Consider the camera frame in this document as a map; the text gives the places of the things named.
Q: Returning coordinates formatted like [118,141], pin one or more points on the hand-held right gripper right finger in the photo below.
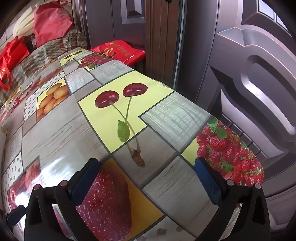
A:
[208,183]

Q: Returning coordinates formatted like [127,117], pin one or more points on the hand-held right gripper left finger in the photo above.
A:
[85,180]

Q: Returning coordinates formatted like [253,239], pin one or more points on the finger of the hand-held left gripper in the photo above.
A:
[16,215]

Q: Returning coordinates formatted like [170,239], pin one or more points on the fruit print tablecloth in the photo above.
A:
[69,129]

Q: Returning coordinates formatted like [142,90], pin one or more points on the grey metal panelled door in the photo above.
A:
[231,69]

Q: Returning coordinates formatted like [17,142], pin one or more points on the plaid sofa cover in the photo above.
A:
[46,53]

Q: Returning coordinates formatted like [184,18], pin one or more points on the flat red printed bag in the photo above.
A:
[124,52]

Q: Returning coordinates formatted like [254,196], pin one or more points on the dark brown panelled door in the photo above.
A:
[104,23]

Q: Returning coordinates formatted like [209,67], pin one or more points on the dull red cloth bag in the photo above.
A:
[50,23]

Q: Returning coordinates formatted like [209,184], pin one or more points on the cream ribbed cushion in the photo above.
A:
[23,25]

